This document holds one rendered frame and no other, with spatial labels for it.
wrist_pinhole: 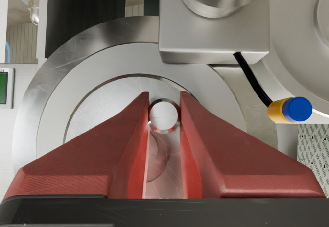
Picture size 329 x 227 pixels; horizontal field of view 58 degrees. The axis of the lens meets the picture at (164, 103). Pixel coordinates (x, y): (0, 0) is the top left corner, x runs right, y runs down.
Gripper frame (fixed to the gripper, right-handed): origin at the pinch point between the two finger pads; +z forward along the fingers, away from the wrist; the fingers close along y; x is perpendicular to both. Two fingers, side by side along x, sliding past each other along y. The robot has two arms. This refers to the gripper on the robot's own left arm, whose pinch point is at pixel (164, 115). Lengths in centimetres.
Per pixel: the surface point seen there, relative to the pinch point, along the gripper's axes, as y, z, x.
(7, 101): 26.6, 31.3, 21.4
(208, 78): -2.4, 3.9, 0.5
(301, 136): -17.6, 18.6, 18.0
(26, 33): 179, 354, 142
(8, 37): 208, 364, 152
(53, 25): 6.9, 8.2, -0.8
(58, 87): 5.8, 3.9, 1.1
